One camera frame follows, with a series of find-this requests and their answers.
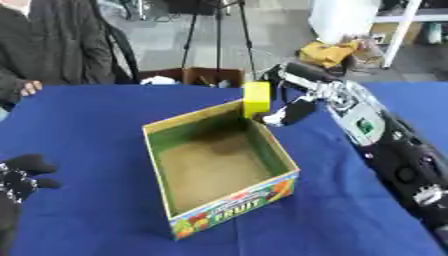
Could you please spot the person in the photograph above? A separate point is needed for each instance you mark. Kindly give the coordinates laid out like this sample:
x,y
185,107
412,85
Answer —
x,y
55,43

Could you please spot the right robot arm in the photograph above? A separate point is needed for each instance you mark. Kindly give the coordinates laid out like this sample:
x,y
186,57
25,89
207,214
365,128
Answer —
x,y
379,133

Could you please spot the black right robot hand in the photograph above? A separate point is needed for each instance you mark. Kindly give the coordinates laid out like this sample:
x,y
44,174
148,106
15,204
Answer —
x,y
298,110

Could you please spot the white table frame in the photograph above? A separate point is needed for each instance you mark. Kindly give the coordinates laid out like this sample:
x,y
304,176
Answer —
x,y
402,26

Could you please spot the yellow rectangular block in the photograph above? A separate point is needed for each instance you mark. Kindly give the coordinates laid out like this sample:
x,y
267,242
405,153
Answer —
x,y
256,99

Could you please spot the brown cardboard box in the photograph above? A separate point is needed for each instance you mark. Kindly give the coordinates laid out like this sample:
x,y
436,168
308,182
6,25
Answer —
x,y
213,76

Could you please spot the person's hand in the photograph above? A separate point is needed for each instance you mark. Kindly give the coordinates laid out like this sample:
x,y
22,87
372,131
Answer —
x,y
30,88

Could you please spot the white plastic bag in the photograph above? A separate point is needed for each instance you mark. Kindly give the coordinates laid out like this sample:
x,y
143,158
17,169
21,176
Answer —
x,y
341,20

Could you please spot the yellow bag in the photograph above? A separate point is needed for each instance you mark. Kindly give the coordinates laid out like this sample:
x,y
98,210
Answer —
x,y
328,53

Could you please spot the cardboard box with green inside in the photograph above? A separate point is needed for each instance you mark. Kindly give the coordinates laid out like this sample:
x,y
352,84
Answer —
x,y
219,166

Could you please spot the black tripod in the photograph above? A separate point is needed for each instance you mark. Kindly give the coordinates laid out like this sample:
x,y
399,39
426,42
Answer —
x,y
217,33

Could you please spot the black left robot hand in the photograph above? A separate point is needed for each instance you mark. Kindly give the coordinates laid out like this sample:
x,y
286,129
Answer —
x,y
20,176

